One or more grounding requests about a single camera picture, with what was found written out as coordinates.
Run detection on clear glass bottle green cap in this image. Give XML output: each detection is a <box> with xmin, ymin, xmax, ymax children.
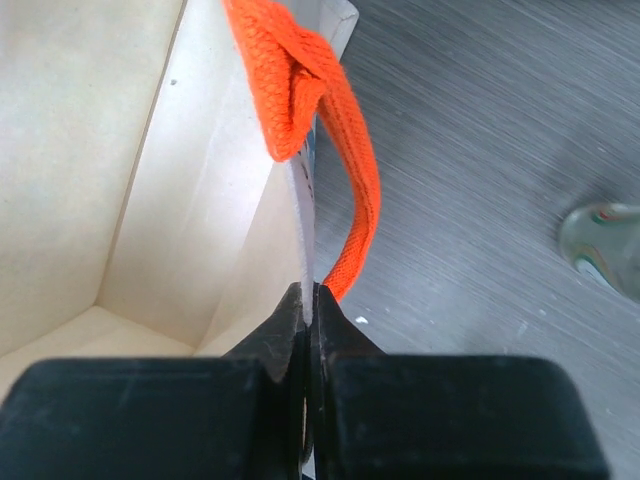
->
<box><xmin>558</xmin><ymin>203</ymin><xmax>639</xmax><ymax>302</ymax></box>

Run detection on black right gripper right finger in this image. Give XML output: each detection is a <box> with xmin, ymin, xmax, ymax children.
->
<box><xmin>309</xmin><ymin>285</ymin><xmax>611</xmax><ymax>479</ymax></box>

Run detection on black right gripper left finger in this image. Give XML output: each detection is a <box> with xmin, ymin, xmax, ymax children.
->
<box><xmin>1</xmin><ymin>283</ymin><xmax>304</xmax><ymax>479</ymax></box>

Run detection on beige canvas bag orange handles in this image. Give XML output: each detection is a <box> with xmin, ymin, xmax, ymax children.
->
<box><xmin>0</xmin><ymin>0</ymin><xmax>383</xmax><ymax>480</ymax></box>

